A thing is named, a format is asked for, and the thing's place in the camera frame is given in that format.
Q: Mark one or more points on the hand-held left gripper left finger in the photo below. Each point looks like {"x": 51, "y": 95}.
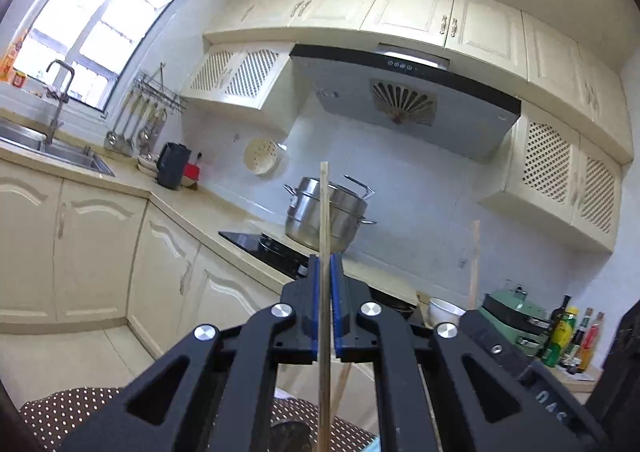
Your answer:
{"x": 314, "y": 292}

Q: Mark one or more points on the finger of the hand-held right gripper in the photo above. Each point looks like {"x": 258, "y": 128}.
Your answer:
{"x": 492, "y": 337}

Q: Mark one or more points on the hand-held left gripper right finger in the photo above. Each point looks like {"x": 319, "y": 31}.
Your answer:
{"x": 337, "y": 292}

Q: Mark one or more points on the single wooden chopstick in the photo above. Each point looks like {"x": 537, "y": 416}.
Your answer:
{"x": 324, "y": 212}
{"x": 474, "y": 262}

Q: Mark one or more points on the row of hanging kitchen utensils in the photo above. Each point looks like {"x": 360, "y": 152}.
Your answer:
{"x": 135, "y": 127}

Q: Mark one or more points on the green electric cooker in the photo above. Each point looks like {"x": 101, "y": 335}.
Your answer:
{"x": 515, "y": 317}

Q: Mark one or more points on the white bowl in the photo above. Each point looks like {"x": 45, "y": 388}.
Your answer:
{"x": 442, "y": 309}

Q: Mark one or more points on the stainless steel steamer pot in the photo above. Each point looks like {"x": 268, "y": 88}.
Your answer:
{"x": 350, "y": 227}

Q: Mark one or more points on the dark oil bottle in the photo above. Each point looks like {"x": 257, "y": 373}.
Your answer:
{"x": 559, "y": 322}

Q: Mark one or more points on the green bottle yellow label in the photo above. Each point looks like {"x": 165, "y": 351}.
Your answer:
{"x": 562, "y": 339}

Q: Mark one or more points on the red label bottle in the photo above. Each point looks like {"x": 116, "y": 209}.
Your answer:
{"x": 592, "y": 344}

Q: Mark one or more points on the dark sauce bottle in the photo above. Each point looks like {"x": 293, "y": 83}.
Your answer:
{"x": 582, "y": 337}

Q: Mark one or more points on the black glass cooktop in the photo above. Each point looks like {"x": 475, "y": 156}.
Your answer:
{"x": 250, "y": 244}

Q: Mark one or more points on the beige kitchen countertop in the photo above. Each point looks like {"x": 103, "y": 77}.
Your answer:
{"x": 200, "y": 204}

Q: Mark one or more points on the cream round perforated strainer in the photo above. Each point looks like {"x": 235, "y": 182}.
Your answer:
{"x": 260, "y": 156}

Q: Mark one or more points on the red container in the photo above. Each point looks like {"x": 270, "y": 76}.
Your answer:
{"x": 192, "y": 173}

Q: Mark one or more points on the black electric kettle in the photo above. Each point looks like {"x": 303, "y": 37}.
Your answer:
{"x": 172, "y": 167}

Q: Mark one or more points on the grey range hood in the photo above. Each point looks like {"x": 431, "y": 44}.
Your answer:
{"x": 350, "y": 97}

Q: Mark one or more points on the stacked small bowls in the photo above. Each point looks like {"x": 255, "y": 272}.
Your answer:
{"x": 148, "y": 166}

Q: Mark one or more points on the cream base cabinets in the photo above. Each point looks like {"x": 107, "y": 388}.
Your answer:
{"x": 100, "y": 252}

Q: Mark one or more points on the stainless steel sink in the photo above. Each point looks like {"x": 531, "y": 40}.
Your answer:
{"x": 75, "y": 157}

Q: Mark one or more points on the brown polka dot tablecloth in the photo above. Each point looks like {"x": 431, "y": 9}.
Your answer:
{"x": 60, "y": 417}

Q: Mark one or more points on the metal sink faucet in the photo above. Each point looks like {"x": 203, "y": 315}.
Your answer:
{"x": 55, "y": 122}

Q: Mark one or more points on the kitchen window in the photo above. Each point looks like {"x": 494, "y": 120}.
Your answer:
{"x": 100, "y": 32}

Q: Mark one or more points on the small red box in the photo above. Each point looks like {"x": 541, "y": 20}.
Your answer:
{"x": 20, "y": 80}

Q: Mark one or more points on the orange packet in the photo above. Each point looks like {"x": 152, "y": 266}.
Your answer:
{"x": 12, "y": 57}

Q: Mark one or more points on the large lattice wall cabinet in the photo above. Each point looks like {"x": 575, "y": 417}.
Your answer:
{"x": 555, "y": 177}

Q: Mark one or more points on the small lattice wall cabinet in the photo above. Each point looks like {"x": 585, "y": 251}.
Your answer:
{"x": 235, "y": 77}

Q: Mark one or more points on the metal wall rack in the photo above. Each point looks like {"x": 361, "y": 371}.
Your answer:
{"x": 160, "y": 92}

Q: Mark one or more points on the cream upper wall cabinets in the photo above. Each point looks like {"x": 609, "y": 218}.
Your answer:
{"x": 410, "y": 12}

